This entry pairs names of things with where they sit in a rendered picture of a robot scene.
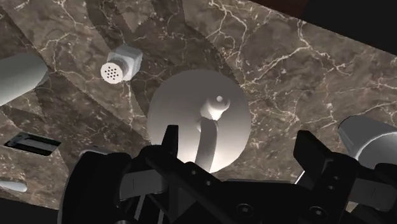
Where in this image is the white salt shaker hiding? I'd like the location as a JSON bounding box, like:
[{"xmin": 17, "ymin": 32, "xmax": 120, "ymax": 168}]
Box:
[{"xmin": 100, "ymin": 45, "xmax": 143, "ymax": 85}]

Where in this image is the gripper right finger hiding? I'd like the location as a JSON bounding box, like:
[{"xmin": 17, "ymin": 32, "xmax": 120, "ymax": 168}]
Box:
[{"xmin": 292, "ymin": 130, "xmax": 397, "ymax": 224}]

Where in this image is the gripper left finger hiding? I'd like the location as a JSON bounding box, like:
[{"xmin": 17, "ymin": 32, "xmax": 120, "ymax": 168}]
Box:
[{"xmin": 119, "ymin": 125, "xmax": 237, "ymax": 224}]

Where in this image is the white round disc with handle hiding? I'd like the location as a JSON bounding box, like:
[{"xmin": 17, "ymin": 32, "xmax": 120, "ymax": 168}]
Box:
[{"xmin": 146, "ymin": 69, "xmax": 252, "ymax": 174}]

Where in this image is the black flat rectangular device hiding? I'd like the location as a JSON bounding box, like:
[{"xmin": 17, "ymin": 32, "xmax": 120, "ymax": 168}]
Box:
[{"xmin": 4, "ymin": 132, "xmax": 62, "ymax": 157}]

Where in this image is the small white oval object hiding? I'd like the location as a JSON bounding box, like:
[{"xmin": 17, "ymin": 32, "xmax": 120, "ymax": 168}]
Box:
[{"xmin": 0, "ymin": 179, "xmax": 29, "ymax": 193}]

